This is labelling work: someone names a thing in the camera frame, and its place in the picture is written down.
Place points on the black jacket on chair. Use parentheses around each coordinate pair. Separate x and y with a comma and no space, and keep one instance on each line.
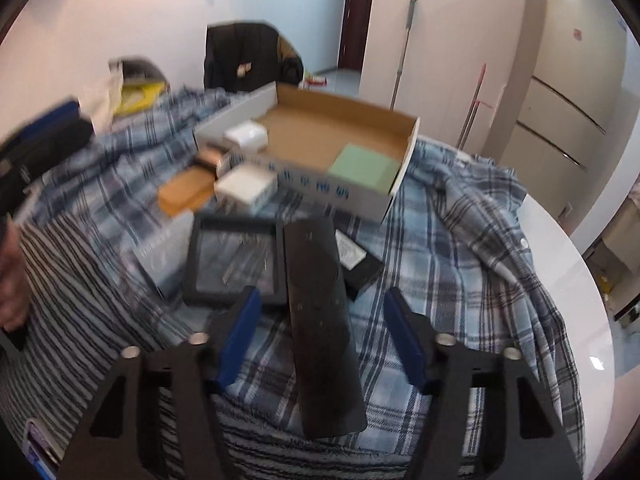
(240,50)

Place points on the beige counter cabinet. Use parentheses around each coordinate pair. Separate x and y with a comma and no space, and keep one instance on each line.
(620,290)

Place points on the black remote control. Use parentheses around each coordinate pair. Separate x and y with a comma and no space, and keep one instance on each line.
(320,335)

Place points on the blue plaid shirt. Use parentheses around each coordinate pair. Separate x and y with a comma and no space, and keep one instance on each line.
(450,260)

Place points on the red item on floor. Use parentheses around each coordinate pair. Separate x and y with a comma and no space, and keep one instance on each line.
(316,79)

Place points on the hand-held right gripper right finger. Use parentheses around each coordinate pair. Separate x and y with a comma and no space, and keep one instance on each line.
(405,340)

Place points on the yellow bag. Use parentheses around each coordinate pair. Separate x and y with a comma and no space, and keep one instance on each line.
(137,97)

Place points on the small grey printed box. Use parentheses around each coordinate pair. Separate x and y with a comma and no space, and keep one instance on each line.
(160,260)

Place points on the grey striped cloth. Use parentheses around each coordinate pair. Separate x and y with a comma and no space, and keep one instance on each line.
(90,310)

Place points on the dark brown door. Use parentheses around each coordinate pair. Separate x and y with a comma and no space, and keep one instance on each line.
(356,15)

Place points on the green sticky note pad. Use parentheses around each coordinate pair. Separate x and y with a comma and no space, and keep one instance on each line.
(365,167)

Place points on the person's left hand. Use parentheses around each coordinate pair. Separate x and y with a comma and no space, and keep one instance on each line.
(11,280)

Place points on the black square frame case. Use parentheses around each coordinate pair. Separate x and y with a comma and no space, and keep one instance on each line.
(230,221)

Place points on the beige refrigerator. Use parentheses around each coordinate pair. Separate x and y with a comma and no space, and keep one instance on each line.
(560,60)

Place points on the white plastic bag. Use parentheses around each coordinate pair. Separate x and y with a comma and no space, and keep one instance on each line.
(102,95)

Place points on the white charger with rounded corners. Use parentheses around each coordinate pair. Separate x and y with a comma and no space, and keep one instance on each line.
(245,135)

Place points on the brown kraft block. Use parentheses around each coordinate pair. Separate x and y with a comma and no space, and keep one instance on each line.
(185,192)

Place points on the white charger with metal prongs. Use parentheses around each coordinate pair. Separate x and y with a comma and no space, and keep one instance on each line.
(245,186)

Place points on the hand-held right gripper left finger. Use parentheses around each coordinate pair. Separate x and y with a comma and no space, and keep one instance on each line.
(241,335)

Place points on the blue and white packet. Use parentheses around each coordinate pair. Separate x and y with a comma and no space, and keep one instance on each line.
(41,447)

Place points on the black battery with white label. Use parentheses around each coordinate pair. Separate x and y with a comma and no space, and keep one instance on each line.
(361,272)

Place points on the cardboard box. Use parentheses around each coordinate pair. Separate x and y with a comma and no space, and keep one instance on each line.
(310,125)

